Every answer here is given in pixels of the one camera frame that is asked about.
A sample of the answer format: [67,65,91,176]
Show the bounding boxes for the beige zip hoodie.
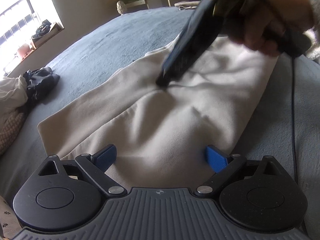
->
[37,37,277,189]

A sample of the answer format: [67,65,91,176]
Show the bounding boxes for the dark clothes on windowsill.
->
[31,20,61,48]

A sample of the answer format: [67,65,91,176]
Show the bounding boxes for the person right hand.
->
[229,0,315,57]

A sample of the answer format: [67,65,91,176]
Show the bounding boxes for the folded beige garment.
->
[174,1,200,10]

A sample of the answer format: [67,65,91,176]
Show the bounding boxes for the grey-blue bed blanket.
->
[1,7,319,239]

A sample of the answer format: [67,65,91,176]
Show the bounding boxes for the checked pink cloth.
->
[0,111,26,155]

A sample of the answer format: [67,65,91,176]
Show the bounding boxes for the dark furry garment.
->
[23,67,60,106]

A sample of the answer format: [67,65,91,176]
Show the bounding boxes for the pale beige crumpled garment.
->
[1,75,28,126]

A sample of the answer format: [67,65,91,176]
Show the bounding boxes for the cream bed post knob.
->
[116,1,128,15]

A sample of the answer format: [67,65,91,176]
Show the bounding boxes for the black cable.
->
[290,56,309,233]

